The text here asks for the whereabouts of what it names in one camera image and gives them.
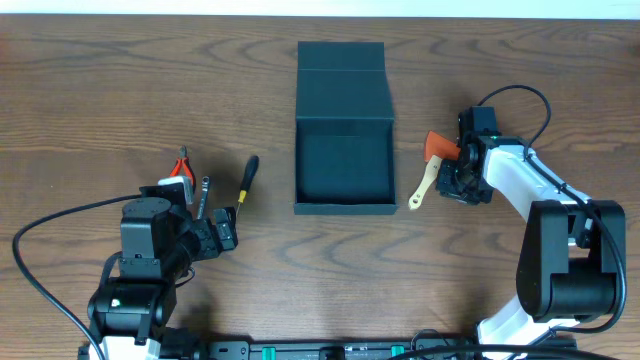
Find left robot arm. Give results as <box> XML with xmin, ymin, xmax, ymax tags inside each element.
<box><xmin>78</xmin><ymin>197</ymin><xmax>238</xmax><ymax>360</ymax></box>

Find dark green open box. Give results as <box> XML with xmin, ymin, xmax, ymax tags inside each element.
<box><xmin>293</xmin><ymin>42</ymin><xmax>398</xmax><ymax>215</ymax></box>

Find black yellow screwdriver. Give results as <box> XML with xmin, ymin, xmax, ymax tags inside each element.
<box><xmin>235</xmin><ymin>155</ymin><xmax>260</xmax><ymax>219</ymax></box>

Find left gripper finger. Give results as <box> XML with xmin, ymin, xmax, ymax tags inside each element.
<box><xmin>218</xmin><ymin>223</ymin><xmax>238</xmax><ymax>249</ymax></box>
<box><xmin>213</xmin><ymin>206</ymin><xmax>236</xmax><ymax>224</ymax></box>

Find red black pliers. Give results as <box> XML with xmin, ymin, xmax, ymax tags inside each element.
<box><xmin>170</xmin><ymin>145</ymin><xmax>196</xmax><ymax>187</ymax></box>

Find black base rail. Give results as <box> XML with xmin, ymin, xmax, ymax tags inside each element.
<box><xmin>159</xmin><ymin>324</ymin><xmax>579</xmax><ymax>360</ymax></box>

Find silver ring wrench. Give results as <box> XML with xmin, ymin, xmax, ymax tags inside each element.
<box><xmin>197</xmin><ymin>176</ymin><xmax>211</xmax><ymax>219</ymax></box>

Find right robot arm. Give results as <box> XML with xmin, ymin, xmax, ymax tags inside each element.
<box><xmin>424</xmin><ymin>132</ymin><xmax>627</xmax><ymax>359</ymax></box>

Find orange scraper wooden handle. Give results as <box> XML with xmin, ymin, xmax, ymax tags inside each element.
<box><xmin>408</xmin><ymin>131</ymin><xmax>460</xmax><ymax>211</ymax></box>

